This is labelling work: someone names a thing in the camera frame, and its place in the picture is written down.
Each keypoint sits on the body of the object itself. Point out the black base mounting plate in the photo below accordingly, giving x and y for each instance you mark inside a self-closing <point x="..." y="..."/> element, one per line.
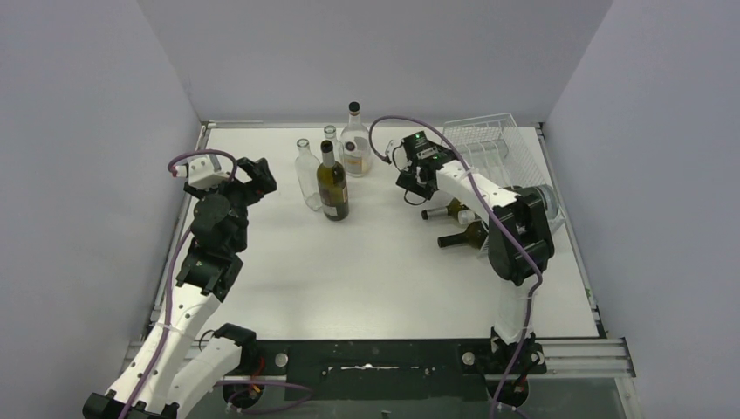
<point x="471" y="370"/>

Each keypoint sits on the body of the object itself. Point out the clear square glass bottle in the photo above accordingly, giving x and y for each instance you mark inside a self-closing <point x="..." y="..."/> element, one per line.
<point x="306" y="165"/>

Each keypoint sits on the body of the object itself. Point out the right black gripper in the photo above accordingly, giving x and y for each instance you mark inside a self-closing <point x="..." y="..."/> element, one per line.
<point x="413" y="178"/>

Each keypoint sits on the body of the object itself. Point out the green wine bottle lowest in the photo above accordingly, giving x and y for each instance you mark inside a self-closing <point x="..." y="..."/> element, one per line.
<point x="474" y="235"/>

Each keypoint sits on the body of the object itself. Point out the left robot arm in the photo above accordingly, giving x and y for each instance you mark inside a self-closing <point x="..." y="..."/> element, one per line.
<point x="159" y="382"/>

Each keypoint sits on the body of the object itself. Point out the dark green wine bottle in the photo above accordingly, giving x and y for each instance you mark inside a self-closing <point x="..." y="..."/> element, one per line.
<point x="331" y="178"/>

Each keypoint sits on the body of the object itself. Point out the clear round bottle black cap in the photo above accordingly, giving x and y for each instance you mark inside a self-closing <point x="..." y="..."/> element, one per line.
<point x="355" y="141"/>

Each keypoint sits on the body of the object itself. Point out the olive wine bottle black cap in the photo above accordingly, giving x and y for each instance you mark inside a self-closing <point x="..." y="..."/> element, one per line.
<point x="450" y="210"/>

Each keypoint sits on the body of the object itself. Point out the clear tall glass bottle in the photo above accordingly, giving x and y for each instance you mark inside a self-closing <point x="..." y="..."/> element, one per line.
<point x="330" y="134"/>

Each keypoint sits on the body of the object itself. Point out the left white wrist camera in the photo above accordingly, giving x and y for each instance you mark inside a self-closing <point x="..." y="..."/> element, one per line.
<point x="201" y="172"/>

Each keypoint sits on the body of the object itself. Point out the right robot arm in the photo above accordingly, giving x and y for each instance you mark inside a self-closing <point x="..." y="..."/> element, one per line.
<point x="519" y="243"/>

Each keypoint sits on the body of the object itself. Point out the white wire wine rack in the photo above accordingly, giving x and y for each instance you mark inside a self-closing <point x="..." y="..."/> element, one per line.
<point x="496" y="147"/>

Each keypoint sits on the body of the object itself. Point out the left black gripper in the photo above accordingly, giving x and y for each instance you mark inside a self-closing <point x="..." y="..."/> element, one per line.
<point x="243" y="187"/>

